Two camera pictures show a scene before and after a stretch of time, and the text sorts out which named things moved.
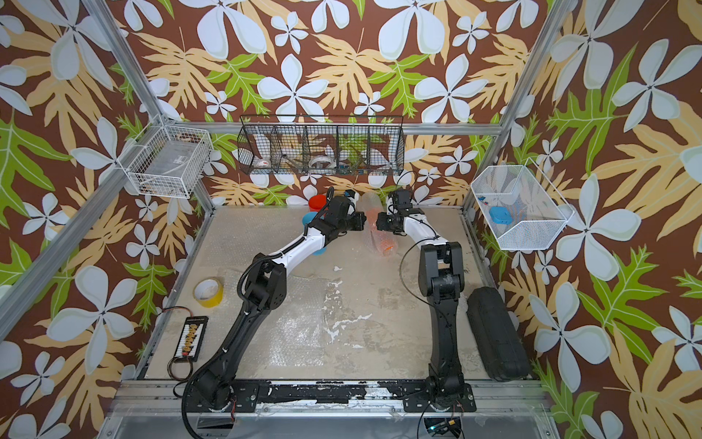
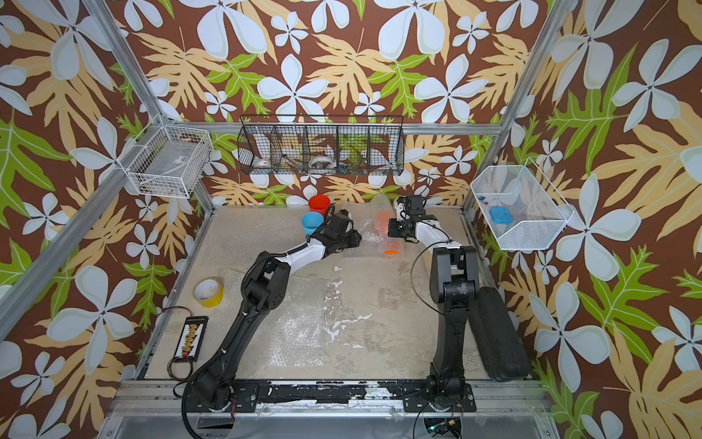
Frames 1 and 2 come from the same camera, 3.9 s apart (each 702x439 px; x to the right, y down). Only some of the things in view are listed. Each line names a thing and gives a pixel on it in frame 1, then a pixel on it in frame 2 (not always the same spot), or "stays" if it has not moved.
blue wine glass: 305,220 stays
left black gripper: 360,219 to 356,240
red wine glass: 317,202 stays
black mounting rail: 408,395 stays
